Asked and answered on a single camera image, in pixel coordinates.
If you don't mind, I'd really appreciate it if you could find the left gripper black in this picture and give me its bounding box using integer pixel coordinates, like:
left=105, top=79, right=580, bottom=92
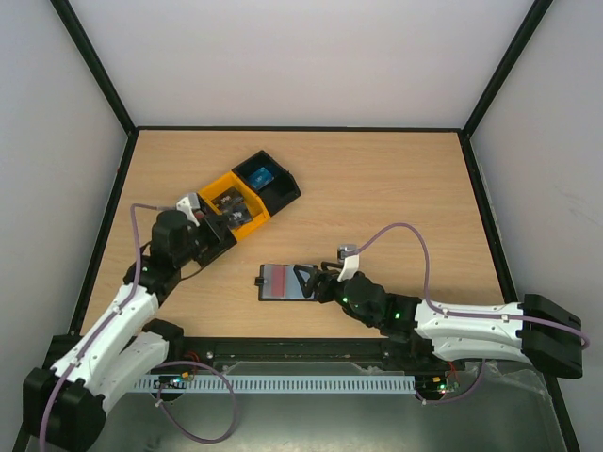
left=175, top=213, right=228, bottom=267

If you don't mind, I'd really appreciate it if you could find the black card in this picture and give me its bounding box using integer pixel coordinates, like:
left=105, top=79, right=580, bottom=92
left=212, top=186, right=244, bottom=212
left=226, top=202, right=253, bottom=229

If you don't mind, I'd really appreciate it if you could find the black leather card holder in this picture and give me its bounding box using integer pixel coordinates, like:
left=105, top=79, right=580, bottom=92
left=254, top=264, right=316, bottom=302

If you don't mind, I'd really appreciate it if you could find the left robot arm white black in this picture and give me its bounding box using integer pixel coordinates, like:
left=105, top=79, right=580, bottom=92
left=23, top=208, right=236, bottom=451

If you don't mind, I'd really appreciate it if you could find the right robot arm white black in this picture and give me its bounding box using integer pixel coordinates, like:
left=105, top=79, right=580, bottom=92
left=293, top=265, right=586, bottom=379

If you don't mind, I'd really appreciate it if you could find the black card in bin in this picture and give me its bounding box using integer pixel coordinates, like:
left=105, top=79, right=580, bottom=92
left=212, top=186, right=244, bottom=212

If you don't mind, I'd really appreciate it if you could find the red card in holder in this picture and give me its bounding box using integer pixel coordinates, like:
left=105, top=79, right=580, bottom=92
left=270, top=265, right=286, bottom=299

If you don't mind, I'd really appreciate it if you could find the blue card in bin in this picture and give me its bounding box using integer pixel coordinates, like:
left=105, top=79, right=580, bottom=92
left=248, top=167, right=274, bottom=191

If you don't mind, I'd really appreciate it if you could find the yellow bin middle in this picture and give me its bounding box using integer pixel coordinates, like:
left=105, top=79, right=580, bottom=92
left=198, top=171, right=270, bottom=241

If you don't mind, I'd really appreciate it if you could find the black bin right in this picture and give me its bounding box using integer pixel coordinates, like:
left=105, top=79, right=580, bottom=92
left=233, top=150, right=302, bottom=216

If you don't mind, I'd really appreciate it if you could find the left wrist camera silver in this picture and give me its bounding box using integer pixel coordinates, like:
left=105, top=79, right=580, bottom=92
left=175, top=192, right=204, bottom=226

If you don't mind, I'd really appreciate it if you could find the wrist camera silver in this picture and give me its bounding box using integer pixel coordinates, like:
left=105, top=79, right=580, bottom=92
left=337, top=244, right=360, bottom=283
left=175, top=192, right=204, bottom=226

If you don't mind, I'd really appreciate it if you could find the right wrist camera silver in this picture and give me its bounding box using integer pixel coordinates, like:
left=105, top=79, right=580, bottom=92
left=337, top=244, right=360, bottom=283

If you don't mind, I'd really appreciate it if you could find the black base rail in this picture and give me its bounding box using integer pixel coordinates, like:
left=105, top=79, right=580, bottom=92
left=143, top=322, right=527, bottom=375

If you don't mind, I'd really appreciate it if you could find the grey slotted cable duct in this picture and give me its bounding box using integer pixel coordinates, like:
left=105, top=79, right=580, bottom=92
left=129, top=375, right=416, bottom=395

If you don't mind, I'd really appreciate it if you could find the black cage frame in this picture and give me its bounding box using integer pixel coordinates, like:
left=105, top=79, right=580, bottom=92
left=11, top=0, right=581, bottom=452

